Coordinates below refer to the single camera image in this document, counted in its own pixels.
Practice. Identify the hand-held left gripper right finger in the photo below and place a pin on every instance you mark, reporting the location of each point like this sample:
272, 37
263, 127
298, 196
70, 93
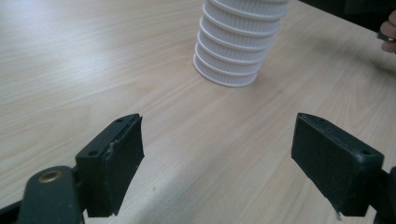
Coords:
336, 168

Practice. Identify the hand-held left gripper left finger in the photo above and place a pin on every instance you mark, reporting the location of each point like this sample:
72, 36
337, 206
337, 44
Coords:
112, 168

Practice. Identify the stack of white paper cups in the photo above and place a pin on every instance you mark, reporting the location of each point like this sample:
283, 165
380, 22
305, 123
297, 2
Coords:
233, 46

